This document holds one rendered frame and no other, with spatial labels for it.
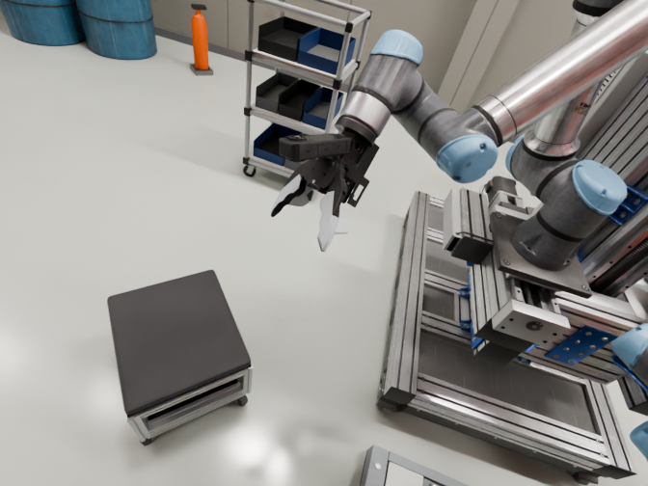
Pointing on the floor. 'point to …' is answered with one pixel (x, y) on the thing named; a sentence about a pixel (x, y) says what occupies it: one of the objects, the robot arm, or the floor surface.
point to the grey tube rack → (297, 42)
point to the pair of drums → (85, 25)
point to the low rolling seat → (176, 353)
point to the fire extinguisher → (200, 42)
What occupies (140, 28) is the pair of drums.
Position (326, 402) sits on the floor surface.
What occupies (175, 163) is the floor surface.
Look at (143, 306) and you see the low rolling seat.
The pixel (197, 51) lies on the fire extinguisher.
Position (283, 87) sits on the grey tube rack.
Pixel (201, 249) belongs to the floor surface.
